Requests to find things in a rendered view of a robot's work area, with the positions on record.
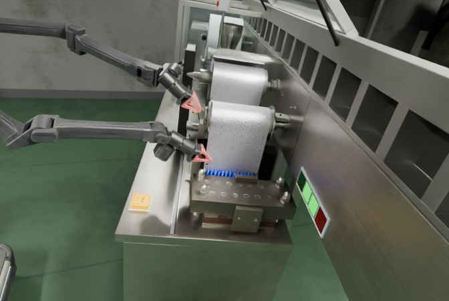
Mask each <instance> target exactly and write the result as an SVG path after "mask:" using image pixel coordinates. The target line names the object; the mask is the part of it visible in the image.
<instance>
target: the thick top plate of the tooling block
mask: <svg viewBox="0 0 449 301"><path fill-rule="evenodd" d="M196 175H197V174H194V173H193V177H192V189H191V200H190V212H194V213H211V214H220V215H234V213H235V208H236V205H237V206H245V207H262V208H263V214H262V217H264V218H273V219H290V220H293V218H294V216H295V213H296V210H297V206H296V204H295V202H294V199H293V196H292V194H291V192H290V190H289V187H288V184H287V182H284V187H283V188H282V189H279V188H277V187H276V186H275V183H276V181H266V180H258V183H252V182H244V181H236V180H235V178H234V177H223V176H215V175H205V180H204V181H197V180H196ZM202 184H205V185H206V186H207V190H208V195H207V197H199V196H198V190H199V189H200V186H201V185H202ZM286 191H288V192H290V194H291V196H290V200H289V201H290V203H289V204H288V205H286V204H283V203H282V202H281V201H280V200H281V198H282V196H283V194H284V192H286Z"/></svg>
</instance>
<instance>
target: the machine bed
mask: <svg viewBox="0 0 449 301"><path fill-rule="evenodd" d="M171 97H172V94H171V93H170V92H169V91H168V90H167V89H166V91H165V94H164V97H163V99H162V103H161V105H160V108H159V111H158V114H157V116H156V120H155V121H157V122H162V123H163V124H164V126H167V127H168V130H169V132H170V131H171V130H175V131H176V132H177V130H178V117H179V109H180V105H177V104H176V100H177V98H176V100H175V101H171ZM192 111H193V110H190V111H189V117H188V121H192V123H197V124H199V119H198V114H195V113H192ZM156 144H157V143H149V142H147V144H146V148H145V150H144V153H143V155H142V159H141V161H140V164H139V167H138V170H137V172H136V176H135V178H134V182H133V183H132V187H131V189H130V192H129V195H128V198H127V201H126V204H125V206H124V210H123V212H122V215H121V218H120V220H119V223H118V226H117V229H116V232H115V241H120V242H131V243H153V244H164V245H185V246H196V247H217V248H229V249H250V250H262V251H273V252H291V250H292V248H293V242H292V240H291V236H290V234H289V230H288V228H287V224H286V222H285V220H284V219H278V220H276V222H275V224H274V230H270V229H258V230H257V233H253V232H242V231H231V227H223V226H213V225H203V224H202V213H201V214H195V213H194V212H190V200H191V189H192V182H187V181H184V180H185V173H190V170H191V164H192V161H190V162H188V161H186V158H187V154H185V153H183V152H182V151H177V150H176V148H175V147H174V148H175V151H174V152H173V154H172V155H171V157H170V158H169V159H168V160H167V161H166V162H163V161H161V160H159V159H158V158H156V157H155V156H154V151H153V150H154V147H155V146H156ZM180 155H184V165H183V171H182V182H181V188H180V199H179V206H178V217H177V222H176V234H175V235H169V233H170V224H171V219H172V210H173V205H174V196H175V190H176V181H177V176H178V167H179V162H180ZM134 193H139V194H148V195H151V197H153V199H152V204H151V208H150V212H146V211H129V210H128V208H129V206H130V202H131V200H132V196H133V195H134Z"/></svg>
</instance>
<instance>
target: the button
mask: <svg viewBox="0 0 449 301"><path fill-rule="evenodd" d="M150 200H151V195H148V194H139V193H134V195H133V198H132V201H131V204H130V208H131V209H141V210H148V209H149V206H150Z"/></svg>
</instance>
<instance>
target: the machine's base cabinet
mask: <svg viewBox="0 0 449 301"><path fill-rule="evenodd" d="M290 253H291V252H273V251H262V250H250V249H229V248H217V247H196V246H185V245H164V244H153V243H131V242H124V301H273V298H274V295H275V292H276V290H277V287H278V285H279V282H280V279H281V276H282V275H283V271H284V269H285V266H286V264H287V261H288V259H289V256H290Z"/></svg>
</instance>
